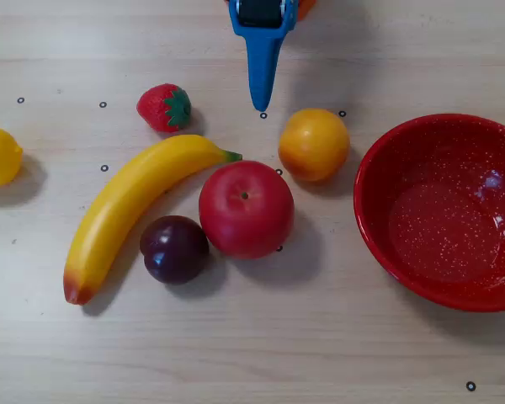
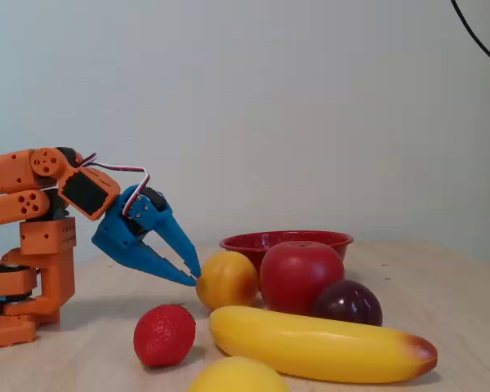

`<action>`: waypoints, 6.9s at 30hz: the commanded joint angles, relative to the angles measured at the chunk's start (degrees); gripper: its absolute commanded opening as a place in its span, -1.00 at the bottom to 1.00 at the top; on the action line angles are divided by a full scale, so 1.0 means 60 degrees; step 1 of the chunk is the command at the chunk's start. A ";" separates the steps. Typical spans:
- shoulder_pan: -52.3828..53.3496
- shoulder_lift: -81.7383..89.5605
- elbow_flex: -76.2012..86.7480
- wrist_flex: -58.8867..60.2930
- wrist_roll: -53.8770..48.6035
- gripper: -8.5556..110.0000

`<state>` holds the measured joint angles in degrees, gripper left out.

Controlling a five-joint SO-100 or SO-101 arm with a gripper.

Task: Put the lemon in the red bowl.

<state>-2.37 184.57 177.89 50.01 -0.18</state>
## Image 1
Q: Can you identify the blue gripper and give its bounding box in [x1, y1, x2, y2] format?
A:
[228, 0, 299, 113]

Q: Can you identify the red speckled enamel bowl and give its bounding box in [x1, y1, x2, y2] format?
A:
[353, 113, 505, 313]

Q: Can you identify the orange yellow plastic peach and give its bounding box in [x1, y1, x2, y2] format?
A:
[277, 108, 351, 183]

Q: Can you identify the red plastic strawberry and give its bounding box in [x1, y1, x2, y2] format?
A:
[136, 82, 193, 134]

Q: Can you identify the red plastic apple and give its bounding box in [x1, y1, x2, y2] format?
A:
[198, 160, 295, 260]

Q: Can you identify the yellow plastic banana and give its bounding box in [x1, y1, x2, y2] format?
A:
[62, 134, 243, 306]

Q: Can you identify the dark purple plastic plum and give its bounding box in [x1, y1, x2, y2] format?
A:
[139, 215, 210, 285]

